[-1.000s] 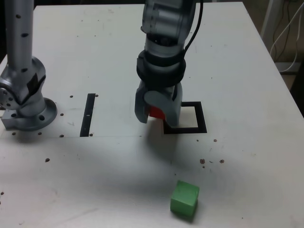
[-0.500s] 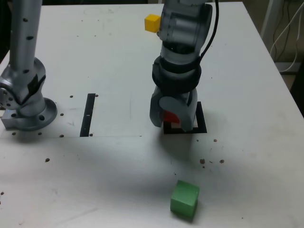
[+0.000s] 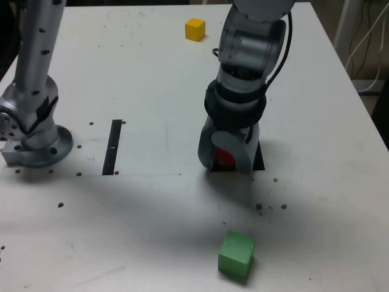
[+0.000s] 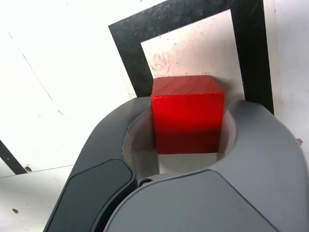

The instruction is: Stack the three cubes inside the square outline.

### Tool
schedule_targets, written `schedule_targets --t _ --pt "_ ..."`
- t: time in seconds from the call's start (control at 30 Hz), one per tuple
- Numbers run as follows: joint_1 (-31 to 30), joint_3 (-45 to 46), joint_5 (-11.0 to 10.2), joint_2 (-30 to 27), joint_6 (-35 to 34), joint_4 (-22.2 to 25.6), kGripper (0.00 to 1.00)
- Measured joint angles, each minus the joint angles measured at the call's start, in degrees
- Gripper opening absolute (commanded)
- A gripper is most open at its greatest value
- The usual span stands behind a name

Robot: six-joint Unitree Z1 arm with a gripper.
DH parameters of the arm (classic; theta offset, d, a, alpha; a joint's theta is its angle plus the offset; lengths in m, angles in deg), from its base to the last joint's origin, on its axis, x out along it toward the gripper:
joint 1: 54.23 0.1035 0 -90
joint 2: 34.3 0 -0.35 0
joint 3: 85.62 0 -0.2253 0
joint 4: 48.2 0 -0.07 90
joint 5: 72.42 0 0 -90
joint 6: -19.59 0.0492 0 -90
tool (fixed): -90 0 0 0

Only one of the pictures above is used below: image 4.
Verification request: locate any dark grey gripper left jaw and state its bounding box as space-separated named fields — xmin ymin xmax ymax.
xmin=44 ymin=96 xmax=160 ymax=232

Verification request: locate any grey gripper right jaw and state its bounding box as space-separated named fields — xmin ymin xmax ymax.
xmin=103 ymin=99 xmax=304 ymax=232

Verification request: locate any red cube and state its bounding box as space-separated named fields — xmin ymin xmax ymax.
xmin=151 ymin=74 xmax=225 ymax=155

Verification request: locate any black tape square outline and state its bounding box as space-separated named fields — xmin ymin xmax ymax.
xmin=108 ymin=0 xmax=275 ymax=116

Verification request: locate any black tape strip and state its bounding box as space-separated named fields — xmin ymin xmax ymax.
xmin=0 ymin=139 xmax=28 ymax=175

